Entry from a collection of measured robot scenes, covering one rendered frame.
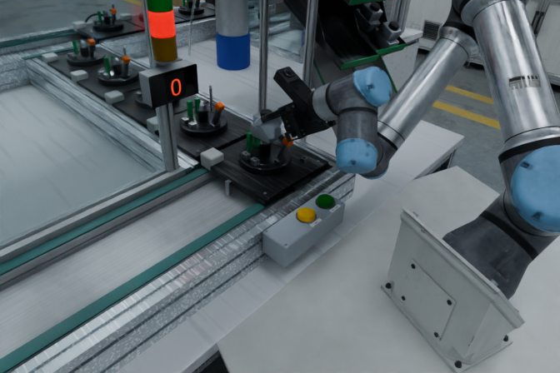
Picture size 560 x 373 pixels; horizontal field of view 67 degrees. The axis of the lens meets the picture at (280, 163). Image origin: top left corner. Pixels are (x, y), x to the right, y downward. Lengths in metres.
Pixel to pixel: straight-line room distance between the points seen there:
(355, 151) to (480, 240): 0.27
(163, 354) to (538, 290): 0.80
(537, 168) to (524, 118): 0.09
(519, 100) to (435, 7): 4.40
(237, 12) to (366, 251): 1.23
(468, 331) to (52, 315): 0.73
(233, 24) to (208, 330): 1.37
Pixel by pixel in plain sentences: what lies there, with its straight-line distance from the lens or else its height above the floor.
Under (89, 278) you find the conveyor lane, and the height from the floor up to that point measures 0.92.
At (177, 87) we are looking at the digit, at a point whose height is 1.20.
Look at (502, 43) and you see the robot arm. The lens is 0.81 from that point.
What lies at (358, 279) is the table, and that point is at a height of 0.86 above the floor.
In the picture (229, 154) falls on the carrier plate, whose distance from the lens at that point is 1.14.
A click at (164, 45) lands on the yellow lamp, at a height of 1.30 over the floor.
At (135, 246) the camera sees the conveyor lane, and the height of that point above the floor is 0.92.
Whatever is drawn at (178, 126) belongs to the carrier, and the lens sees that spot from 1.28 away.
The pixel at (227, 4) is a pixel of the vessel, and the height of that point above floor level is 1.15.
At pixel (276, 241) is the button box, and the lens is 0.89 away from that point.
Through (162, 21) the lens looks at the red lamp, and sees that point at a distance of 0.91.
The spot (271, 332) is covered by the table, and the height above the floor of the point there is 0.86.
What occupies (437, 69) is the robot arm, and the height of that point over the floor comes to 1.28.
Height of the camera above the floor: 1.58
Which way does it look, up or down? 34 degrees down
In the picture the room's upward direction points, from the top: 3 degrees clockwise
